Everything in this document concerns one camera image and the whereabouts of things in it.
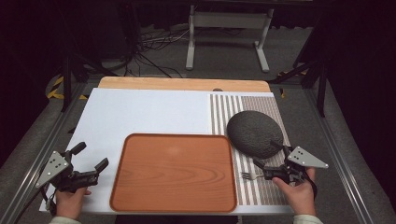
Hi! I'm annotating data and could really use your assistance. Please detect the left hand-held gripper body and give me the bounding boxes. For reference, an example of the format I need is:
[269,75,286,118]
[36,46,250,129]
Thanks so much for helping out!
[35,150,101,193]

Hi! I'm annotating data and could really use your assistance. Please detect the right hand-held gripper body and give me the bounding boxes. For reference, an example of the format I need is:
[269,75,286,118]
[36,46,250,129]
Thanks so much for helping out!
[262,146,330,186]

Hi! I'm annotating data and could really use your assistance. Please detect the silver fork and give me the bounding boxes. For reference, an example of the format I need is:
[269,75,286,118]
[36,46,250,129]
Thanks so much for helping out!
[241,171,266,182]

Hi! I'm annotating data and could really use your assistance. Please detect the dark grey round plate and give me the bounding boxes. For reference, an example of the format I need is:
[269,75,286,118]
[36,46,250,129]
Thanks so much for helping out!
[226,109,285,161]

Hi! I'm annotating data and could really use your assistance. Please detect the person's left hand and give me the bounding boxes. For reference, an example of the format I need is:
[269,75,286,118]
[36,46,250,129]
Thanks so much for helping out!
[54,186,93,220]

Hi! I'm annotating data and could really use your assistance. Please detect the person's right hand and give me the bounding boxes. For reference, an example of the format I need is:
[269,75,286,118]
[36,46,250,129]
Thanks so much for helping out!
[272,167,318,217]

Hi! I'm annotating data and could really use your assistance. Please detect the striped placemat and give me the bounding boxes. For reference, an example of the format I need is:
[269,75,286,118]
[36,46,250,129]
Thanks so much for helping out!
[208,92,294,207]

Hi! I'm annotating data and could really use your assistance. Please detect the yellow black hazard tape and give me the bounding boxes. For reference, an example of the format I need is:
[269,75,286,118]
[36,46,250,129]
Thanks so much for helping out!
[46,76,90,101]

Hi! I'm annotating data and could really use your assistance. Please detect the white table board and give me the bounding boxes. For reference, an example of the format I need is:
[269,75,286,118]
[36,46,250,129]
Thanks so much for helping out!
[38,87,295,217]

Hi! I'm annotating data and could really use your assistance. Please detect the black tripod stand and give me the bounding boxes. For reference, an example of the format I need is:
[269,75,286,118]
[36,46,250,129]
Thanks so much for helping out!
[270,18,331,119]
[59,18,120,114]

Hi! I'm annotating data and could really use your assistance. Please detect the brown wooden tray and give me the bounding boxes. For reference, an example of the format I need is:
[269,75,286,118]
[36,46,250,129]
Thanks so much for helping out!
[108,133,238,215]

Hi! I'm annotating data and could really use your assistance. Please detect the white metal stand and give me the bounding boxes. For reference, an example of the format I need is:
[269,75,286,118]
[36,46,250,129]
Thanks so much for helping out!
[185,4,276,75]

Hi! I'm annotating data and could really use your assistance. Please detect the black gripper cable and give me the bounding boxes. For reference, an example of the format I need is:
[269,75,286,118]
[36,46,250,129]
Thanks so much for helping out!
[12,188,58,224]
[303,169,318,201]

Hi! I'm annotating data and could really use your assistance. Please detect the aluminium floor rail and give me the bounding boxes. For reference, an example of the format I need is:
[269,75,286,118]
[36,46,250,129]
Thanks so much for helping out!
[303,87,375,224]
[0,81,92,224]

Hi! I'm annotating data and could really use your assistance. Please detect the bundle of black floor cables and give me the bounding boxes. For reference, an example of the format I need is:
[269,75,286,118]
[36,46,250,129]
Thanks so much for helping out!
[102,24,191,78]

